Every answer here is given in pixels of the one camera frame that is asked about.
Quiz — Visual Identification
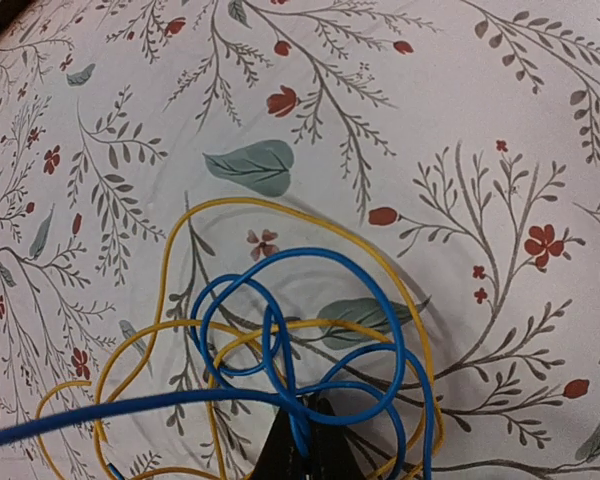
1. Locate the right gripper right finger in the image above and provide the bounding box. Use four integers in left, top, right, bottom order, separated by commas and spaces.
307, 420, 366, 480

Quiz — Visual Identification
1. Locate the floral table mat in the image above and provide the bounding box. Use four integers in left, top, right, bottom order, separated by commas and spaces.
0, 1, 600, 479

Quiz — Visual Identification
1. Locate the yellow cable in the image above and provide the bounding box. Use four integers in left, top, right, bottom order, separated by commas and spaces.
34, 197, 446, 480

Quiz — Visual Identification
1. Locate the blue cable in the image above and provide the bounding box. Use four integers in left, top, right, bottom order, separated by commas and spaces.
0, 248, 444, 480

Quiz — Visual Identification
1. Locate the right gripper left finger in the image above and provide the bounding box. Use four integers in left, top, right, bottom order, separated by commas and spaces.
252, 410, 305, 480

